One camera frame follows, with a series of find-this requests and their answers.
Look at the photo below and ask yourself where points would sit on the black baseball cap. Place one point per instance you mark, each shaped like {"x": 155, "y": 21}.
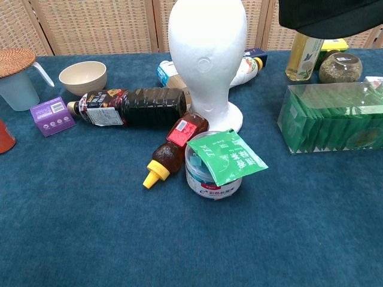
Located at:
{"x": 329, "y": 15}

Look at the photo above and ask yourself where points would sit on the beige bowl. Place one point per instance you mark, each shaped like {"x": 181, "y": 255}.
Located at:
{"x": 83, "y": 79}

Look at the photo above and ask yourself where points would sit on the green tea sachet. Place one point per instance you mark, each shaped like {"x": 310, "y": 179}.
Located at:
{"x": 230, "y": 158}

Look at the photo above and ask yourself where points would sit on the clear box green tea bags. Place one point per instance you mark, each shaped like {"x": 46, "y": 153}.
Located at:
{"x": 329, "y": 119}

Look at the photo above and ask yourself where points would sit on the white and red box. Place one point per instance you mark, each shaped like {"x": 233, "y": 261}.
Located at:
{"x": 374, "y": 81}

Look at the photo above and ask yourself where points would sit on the yellow and green package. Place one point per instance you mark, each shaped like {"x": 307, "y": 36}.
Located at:
{"x": 336, "y": 45}

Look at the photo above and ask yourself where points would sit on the round woven rattan coaster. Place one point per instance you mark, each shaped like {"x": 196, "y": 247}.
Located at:
{"x": 15, "y": 61}

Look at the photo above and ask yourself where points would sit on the woven wicker folding screen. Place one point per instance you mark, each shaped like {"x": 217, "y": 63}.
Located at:
{"x": 89, "y": 27}

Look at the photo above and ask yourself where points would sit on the honey bottle yellow cap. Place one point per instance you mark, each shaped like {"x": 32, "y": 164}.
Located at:
{"x": 167, "y": 154}

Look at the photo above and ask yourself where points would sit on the yellow tea drink bottle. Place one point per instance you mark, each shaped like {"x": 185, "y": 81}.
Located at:
{"x": 300, "y": 59}

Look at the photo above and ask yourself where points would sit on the white bottle orange-yellow cap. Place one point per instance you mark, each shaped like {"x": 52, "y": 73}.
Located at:
{"x": 248, "y": 71}

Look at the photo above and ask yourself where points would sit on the small purple carton box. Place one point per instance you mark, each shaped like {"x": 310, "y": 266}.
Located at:
{"x": 52, "y": 118}

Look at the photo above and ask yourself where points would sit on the red can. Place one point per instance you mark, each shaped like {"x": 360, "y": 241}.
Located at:
{"x": 6, "y": 139}

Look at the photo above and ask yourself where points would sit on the blue white packet behind head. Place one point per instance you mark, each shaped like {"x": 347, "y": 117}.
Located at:
{"x": 164, "y": 74}

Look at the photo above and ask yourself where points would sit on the blue tablecloth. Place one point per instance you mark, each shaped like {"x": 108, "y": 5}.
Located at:
{"x": 119, "y": 233}

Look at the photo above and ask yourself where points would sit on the dark blue box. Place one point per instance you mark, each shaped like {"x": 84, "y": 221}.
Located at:
{"x": 259, "y": 53}

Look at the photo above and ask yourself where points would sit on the clear round plastic tub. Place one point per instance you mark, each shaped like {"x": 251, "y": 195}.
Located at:
{"x": 209, "y": 189}

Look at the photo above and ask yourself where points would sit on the dark tea plastic bottle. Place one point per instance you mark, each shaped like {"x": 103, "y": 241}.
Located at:
{"x": 149, "y": 106}

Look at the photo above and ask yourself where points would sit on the white foam mannequin head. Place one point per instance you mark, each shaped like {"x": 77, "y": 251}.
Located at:
{"x": 206, "y": 59}

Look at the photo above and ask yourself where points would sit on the round glass jar dried herbs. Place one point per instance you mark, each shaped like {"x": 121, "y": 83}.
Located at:
{"x": 339, "y": 70}

